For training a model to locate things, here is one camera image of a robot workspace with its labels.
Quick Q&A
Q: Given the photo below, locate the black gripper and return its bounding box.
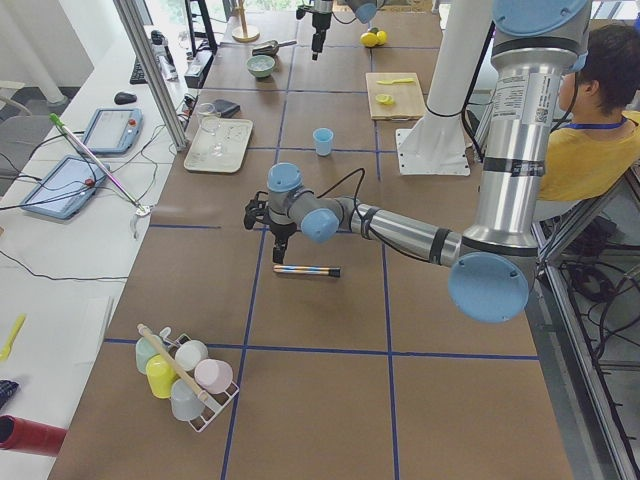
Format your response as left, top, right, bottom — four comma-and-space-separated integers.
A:
243, 191, 297, 264
296, 3, 333, 61

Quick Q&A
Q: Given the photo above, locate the steel muddler black tip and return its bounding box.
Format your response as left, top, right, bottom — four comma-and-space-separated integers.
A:
273, 265, 341, 278

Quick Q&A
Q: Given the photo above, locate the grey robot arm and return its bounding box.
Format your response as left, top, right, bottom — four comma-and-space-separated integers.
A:
244, 1, 591, 323
296, 0, 386, 61

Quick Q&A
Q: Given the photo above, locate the whole yellow lemon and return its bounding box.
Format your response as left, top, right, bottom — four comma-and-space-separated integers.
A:
360, 32, 379, 48
376, 30, 388, 46

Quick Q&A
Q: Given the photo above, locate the light blue paper cup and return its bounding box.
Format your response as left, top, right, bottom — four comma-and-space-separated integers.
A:
312, 127, 334, 157

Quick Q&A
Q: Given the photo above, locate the white plastic cup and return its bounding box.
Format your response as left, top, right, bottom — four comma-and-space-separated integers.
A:
175, 340, 208, 372

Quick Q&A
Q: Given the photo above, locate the pink plastic cup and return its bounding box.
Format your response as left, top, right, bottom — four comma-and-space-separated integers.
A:
194, 358, 233, 394

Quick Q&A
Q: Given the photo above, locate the mint green plastic cup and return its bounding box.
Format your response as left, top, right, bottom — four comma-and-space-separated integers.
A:
135, 337, 158, 375

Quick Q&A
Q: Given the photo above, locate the yellow plastic cup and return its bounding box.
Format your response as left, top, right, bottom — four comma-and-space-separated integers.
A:
145, 354, 178, 399

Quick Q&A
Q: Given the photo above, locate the clear grey plastic cup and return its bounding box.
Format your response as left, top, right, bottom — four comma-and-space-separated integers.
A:
170, 379, 205, 422

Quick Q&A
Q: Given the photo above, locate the stainless steel ice scoop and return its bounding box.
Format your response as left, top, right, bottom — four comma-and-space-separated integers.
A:
251, 39, 297, 57

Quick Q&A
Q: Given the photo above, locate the green bowl of ice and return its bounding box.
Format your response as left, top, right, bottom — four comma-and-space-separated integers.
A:
246, 55, 276, 79

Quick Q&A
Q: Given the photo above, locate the round wooden stand base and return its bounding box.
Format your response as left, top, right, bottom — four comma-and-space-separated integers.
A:
232, 0, 260, 43

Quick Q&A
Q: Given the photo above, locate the bamboo cutting board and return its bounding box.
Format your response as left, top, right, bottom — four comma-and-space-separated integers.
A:
366, 72, 426, 120

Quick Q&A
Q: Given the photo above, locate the yellow plastic knife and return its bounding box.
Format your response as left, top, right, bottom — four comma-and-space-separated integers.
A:
376, 77, 415, 85

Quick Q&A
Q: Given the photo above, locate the dark grey folded cloth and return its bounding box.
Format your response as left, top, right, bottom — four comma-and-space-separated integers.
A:
211, 99, 240, 118

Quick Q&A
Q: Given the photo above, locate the clear wine glass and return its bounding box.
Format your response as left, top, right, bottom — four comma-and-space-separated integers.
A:
196, 103, 224, 157

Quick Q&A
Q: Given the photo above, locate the cream bear print tray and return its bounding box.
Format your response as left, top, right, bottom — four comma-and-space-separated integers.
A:
183, 119, 253, 174

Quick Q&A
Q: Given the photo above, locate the black keyboard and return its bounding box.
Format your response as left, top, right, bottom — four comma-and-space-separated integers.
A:
129, 59, 147, 85

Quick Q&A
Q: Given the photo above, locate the black computer mouse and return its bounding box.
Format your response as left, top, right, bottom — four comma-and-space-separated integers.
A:
113, 91, 137, 105

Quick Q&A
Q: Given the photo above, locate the blue teach pendant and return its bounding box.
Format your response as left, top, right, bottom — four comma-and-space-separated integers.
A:
20, 155, 108, 220
83, 108, 143, 155

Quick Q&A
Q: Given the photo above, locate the person in yellow shirt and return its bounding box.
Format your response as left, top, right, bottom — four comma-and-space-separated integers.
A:
534, 24, 639, 221

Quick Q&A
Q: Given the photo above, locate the red cylinder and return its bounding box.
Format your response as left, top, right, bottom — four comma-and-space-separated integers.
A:
1, 415, 67, 457

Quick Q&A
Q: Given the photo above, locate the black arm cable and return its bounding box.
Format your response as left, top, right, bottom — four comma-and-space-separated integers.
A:
314, 167, 464, 264

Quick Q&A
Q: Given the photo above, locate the white wire cup rack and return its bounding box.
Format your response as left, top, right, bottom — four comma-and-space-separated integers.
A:
137, 324, 239, 432

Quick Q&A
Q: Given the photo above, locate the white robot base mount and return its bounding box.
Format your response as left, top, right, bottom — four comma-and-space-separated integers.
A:
397, 0, 492, 176

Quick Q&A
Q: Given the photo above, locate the aluminium frame post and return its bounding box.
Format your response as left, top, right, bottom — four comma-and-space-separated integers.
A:
113, 0, 187, 152

